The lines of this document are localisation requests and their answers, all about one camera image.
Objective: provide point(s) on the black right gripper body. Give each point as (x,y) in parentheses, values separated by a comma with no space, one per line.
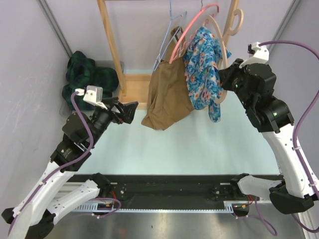
(234,80)

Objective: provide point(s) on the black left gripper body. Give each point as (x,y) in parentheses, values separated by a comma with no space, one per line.
(118,116)

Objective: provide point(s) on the blue floral garment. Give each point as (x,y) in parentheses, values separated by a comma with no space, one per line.
(201,72)

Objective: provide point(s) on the tan brown skirt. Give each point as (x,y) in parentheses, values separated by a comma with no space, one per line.
(168,100)

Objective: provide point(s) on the green plaid garment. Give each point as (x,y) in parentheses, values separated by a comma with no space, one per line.
(82,72)

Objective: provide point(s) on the beige wooden hanger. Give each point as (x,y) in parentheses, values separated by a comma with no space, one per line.
(229,30)

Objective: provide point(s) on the pink plastic hanger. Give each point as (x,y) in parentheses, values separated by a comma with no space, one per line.
(187,35)

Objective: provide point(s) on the light blue wire hanger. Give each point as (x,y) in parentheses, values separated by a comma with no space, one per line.
(168,39)

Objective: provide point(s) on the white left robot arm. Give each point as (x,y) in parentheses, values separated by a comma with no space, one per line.
(36,216)

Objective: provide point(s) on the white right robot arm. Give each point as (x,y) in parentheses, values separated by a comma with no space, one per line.
(253,85)

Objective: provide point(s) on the wooden clothes rack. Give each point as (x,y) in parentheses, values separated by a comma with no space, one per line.
(131,35)

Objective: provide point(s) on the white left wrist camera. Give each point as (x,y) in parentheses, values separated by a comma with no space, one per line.
(92,95)

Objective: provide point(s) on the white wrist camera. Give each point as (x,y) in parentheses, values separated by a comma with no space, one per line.
(92,95)
(258,54)

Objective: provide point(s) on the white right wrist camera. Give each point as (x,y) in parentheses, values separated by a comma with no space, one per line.
(258,54)

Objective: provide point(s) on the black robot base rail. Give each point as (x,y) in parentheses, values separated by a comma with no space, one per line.
(169,193)

